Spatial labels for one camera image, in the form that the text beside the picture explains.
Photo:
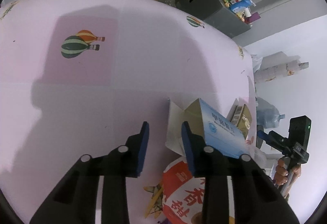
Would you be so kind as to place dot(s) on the blue water jug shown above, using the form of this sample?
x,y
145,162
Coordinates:
x,y
268,115

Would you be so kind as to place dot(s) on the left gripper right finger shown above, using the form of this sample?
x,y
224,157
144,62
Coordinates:
x,y
234,187

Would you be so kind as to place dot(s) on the blue detergent bottle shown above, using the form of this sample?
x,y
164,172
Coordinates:
x,y
241,5

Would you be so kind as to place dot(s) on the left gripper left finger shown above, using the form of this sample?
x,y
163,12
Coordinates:
x,y
73,200

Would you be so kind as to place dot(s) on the person right hand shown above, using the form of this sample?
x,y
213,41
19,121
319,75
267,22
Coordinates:
x,y
281,174

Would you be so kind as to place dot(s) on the red white snack bag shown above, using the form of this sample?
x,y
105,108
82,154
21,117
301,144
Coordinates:
x,y
183,194

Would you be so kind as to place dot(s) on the grey storage box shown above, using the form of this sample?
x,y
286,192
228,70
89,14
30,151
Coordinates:
x,y
216,14

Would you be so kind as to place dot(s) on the rolled wallpaper stack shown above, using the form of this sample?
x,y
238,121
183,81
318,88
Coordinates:
x,y
278,65

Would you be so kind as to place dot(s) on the pink bed sheet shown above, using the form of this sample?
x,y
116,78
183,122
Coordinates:
x,y
80,76

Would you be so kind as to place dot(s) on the blue white carton box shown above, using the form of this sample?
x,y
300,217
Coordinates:
x,y
215,129

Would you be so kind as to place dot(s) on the small brown carton box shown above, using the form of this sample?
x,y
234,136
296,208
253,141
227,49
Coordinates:
x,y
240,116

